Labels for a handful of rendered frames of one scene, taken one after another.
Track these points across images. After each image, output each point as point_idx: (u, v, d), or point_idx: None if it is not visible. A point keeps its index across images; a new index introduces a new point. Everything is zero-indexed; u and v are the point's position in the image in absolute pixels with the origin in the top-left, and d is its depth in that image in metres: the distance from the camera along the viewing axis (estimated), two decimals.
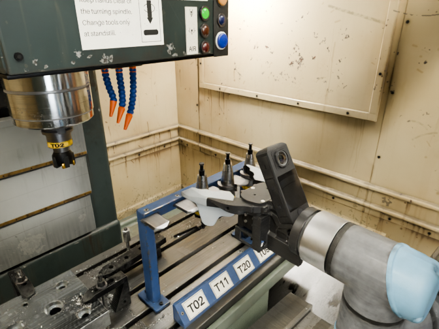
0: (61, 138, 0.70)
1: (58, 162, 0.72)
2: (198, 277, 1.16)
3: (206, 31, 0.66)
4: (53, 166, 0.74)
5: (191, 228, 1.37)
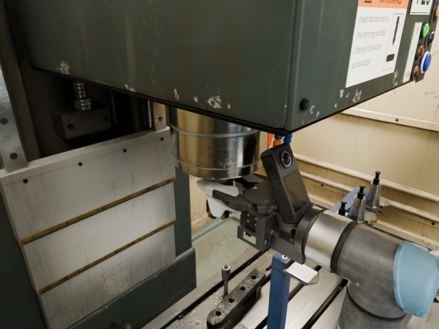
0: (228, 183, 0.56)
1: None
2: (308, 321, 1.02)
3: (422, 51, 0.53)
4: (208, 217, 0.60)
5: None
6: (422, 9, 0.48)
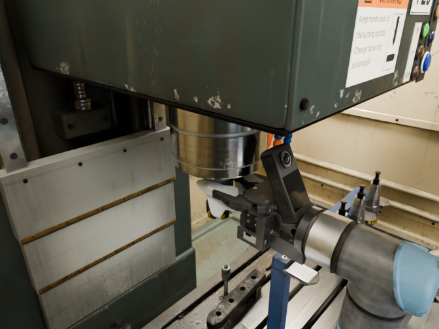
0: (228, 183, 0.56)
1: None
2: (308, 321, 1.02)
3: (422, 51, 0.53)
4: (208, 217, 0.60)
5: None
6: (422, 9, 0.48)
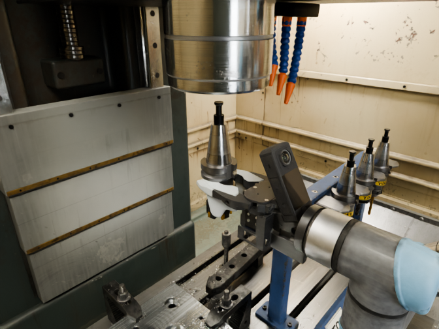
0: (228, 183, 0.56)
1: None
2: (313, 289, 0.97)
3: None
4: (208, 217, 0.60)
5: None
6: None
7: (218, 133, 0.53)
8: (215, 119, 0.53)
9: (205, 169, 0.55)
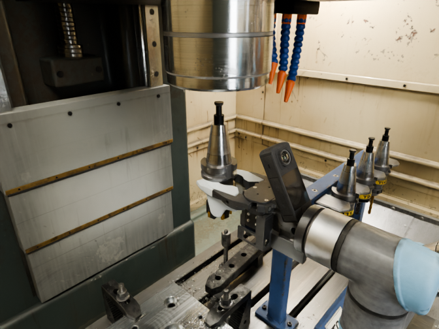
0: (228, 183, 0.56)
1: None
2: (313, 288, 0.96)
3: None
4: (208, 217, 0.60)
5: None
6: None
7: (218, 133, 0.53)
8: (215, 119, 0.53)
9: (205, 169, 0.55)
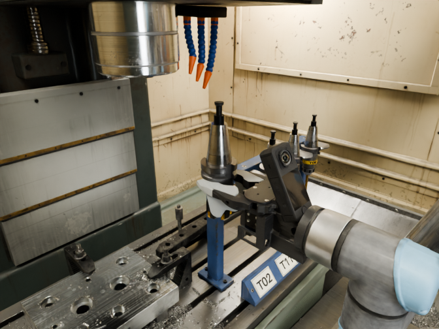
0: (228, 183, 0.56)
1: None
2: (255, 256, 1.10)
3: None
4: (208, 217, 0.60)
5: None
6: None
7: (218, 133, 0.53)
8: (215, 119, 0.53)
9: (205, 169, 0.55)
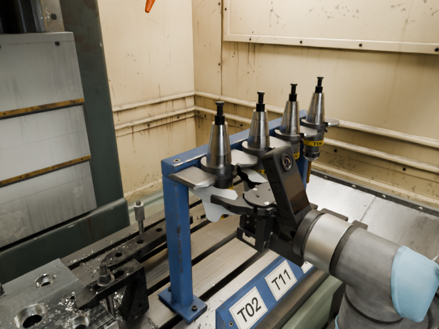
0: (227, 183, 0.56)
1: None
2: (240, 269, 0.82)
3: None
4: None
5: None
6: None
7: (219, 133, 0.53)
8: (215, 119, 0.53)
9: (205, 168, 0.55)
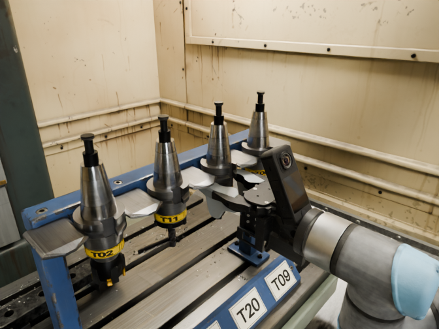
0: (110, 242, 0.42)
1: (101, 277, 0.44)
2: (170, 324, 0.68)
3: None
4: (92, 281, 0.45)
5: (166, 238, 0.89)
6: None
7: (87, 177, 0.39)
8: (83, 158, 0.39)
9: (75, 224, 0.40)
